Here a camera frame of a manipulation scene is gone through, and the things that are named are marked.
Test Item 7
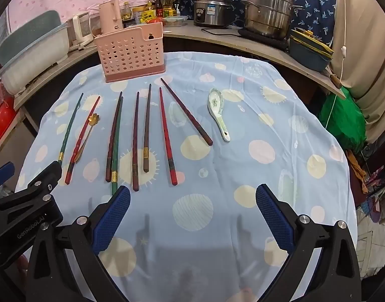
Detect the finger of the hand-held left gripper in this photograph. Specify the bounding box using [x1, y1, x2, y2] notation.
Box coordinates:
[0, 160, 63, 214]
[0, 162, 16, 196]

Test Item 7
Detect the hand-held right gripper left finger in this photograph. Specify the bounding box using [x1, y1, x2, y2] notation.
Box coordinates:
[27, 185, 132, 302]

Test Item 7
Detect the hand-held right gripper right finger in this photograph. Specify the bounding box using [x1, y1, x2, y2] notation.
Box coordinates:
[255, 184, 363, 302]

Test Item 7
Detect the green chopstick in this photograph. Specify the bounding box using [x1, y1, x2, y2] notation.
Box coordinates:
[111, 97, 124, 196]
[58, 93, 84, 166]

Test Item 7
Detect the dark brown chopstick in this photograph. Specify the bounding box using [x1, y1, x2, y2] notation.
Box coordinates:
[132, 92, 140, 192]
[160, 78, 213, 146]
[143, 84, 152, 173]

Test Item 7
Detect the pink perforated utensil holder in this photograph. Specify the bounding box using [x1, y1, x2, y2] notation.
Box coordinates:
[94, 22, 168, 84]

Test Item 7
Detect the red plastic basin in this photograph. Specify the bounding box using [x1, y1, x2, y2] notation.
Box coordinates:
[0, 96, 16, 148]

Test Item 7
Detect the light blue printed tablecloth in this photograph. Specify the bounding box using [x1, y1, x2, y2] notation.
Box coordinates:
[18, 50, 358, 302]

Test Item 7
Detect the gold flower spoon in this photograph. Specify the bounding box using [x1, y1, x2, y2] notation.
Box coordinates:
[73, 112, 101, 162]

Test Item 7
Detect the green plastic bag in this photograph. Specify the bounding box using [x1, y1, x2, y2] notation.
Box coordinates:
[318, 86, 368, 155]

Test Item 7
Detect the white dish rack teal lid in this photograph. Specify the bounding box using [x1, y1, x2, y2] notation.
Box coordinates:
[0, 10, 70, 95]

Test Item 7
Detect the white floral ceramic spoon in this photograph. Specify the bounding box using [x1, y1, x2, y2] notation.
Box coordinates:
[207, 88, 231, 142]

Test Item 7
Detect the blue casserole dish yellow lid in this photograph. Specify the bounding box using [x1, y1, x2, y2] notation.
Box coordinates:
[288, 28, 335, 72]

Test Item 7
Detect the black induction cooker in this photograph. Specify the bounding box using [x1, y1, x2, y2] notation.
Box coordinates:
[237, 27, 290, 50]

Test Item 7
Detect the pink electric kettle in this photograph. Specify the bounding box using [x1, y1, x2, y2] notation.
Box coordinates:
[99, 0, 124, 35]

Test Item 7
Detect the kitchen counter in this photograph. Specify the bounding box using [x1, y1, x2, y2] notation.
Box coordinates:
[13, 19, 347, 110]

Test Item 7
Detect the beige curtain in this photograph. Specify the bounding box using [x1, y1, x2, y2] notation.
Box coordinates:
[316, 0, 385, 144]

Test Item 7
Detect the yellow lidded can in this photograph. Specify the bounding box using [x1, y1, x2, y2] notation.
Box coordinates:
[132, 5, 156, 25]

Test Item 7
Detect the clear food container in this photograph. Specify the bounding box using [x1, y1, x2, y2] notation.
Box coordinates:
[162, 15, 188, 27]

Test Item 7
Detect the steel steamer pot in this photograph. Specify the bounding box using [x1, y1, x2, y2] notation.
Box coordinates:
[241, 0, 305, 40]

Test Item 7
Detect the steel rice cooker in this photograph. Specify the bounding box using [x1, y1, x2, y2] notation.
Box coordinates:
[194, 0, 233, 27]

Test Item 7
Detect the yellow cooking oil bottle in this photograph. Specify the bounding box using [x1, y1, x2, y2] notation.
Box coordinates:
[163, 0, 178, 18]

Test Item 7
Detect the brown handled knife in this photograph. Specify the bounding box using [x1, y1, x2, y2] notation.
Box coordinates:
[328, 72, 344, 89]

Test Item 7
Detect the white cord with switch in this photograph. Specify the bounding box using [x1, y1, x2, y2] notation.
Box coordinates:
[324, 0, 348, 126]

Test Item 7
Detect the black power cable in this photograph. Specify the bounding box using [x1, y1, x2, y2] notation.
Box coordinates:
[201, 26, 243, 36]

